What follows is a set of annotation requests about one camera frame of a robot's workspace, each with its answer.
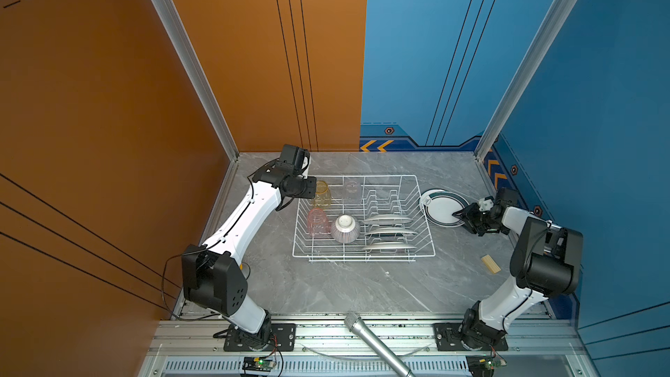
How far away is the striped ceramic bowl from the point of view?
2.96 ft

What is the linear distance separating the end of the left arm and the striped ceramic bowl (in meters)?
0.19

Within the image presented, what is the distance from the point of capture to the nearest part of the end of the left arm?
584mm
